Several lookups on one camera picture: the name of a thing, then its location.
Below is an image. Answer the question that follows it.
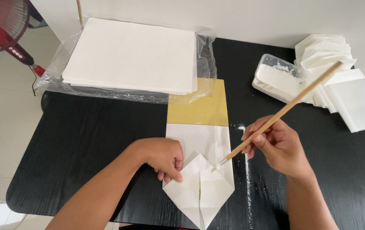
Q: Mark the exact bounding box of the person's left hand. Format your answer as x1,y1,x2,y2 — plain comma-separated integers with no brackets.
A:
137,138,184,183

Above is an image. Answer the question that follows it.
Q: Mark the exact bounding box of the person's right hand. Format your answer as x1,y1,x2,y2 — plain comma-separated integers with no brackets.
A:
241,115,314,180

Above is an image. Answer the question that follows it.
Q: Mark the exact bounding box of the wooden glue brush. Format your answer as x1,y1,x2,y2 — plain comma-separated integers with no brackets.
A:
211,61,343,173

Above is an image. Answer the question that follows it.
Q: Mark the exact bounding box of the white paper bag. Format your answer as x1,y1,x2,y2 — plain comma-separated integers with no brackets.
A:
162,123,235,230

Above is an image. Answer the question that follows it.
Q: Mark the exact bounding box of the yellow cardboard template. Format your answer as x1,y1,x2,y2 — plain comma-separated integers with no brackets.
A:
167,78,229,127

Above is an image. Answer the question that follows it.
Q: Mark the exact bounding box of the clear plastic glue container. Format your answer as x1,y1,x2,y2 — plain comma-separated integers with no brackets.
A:
252,54,308,104

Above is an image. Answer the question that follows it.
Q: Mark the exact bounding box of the clear plastic wrapping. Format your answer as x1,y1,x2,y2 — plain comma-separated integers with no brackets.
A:
36,14,217,105

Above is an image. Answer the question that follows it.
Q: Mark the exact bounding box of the pile of folded white bags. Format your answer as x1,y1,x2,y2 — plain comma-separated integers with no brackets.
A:
294,34,365,133

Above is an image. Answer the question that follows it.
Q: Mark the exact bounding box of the stack of white paper sheets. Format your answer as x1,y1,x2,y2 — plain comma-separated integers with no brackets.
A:
62,17,198,96

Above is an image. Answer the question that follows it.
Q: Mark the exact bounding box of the thin wooden stick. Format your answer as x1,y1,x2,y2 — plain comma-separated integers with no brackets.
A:
76,0,84,29

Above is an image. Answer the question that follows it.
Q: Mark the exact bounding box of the red standing fan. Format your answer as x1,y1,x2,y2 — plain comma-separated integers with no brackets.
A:
0,0,46,77

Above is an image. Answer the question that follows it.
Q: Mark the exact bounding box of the black fan power cable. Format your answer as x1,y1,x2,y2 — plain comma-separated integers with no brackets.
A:
28,65,38,96

